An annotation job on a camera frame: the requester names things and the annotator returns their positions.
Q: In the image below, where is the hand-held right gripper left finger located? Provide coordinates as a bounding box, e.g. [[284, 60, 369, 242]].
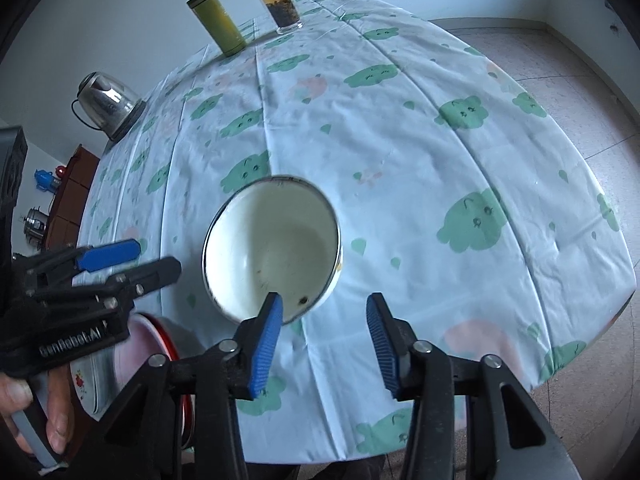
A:
[[75, 291, 284, 480]]

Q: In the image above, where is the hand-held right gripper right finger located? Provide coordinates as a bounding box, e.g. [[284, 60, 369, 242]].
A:
[[366, 292, 573, 480]]

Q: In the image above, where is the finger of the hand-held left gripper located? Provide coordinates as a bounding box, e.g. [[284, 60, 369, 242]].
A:
[[29, 256, 183, 319], [12, 238, 142, 292]]

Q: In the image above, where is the small red flower plate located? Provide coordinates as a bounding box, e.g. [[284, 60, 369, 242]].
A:
[[69, 350, 121, 418]]

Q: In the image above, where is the red plastic bowl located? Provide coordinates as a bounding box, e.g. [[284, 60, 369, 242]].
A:
[[112, 312, 196, 453]]

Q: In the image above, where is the white enamel bowl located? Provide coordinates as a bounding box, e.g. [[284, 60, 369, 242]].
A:
[[201, 174, 344, 325]]

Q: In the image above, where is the person's left hand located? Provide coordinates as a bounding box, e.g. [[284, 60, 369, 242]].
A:
[[0, 364, 77, 461]]

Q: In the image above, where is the brown wooden sideboard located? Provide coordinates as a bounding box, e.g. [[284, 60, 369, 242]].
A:
[[44, 144, 102, 251]]

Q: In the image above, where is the stainless steel pot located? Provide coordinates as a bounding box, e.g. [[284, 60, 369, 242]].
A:
[[20, 205, 50, 251]]

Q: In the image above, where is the blue plastic jug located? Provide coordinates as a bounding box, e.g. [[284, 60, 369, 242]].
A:
[[33, 169, 60, 194]]

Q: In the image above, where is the stainless steel electric kettle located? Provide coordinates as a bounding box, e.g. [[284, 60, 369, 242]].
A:
[[71, 72, 147, 142]]

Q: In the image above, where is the cloud print tablecloth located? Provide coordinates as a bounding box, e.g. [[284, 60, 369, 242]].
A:
[[77, 0, 638, 466]]

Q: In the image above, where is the green tumbler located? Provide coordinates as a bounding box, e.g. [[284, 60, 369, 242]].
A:
[[186, 0, 247, 57]]

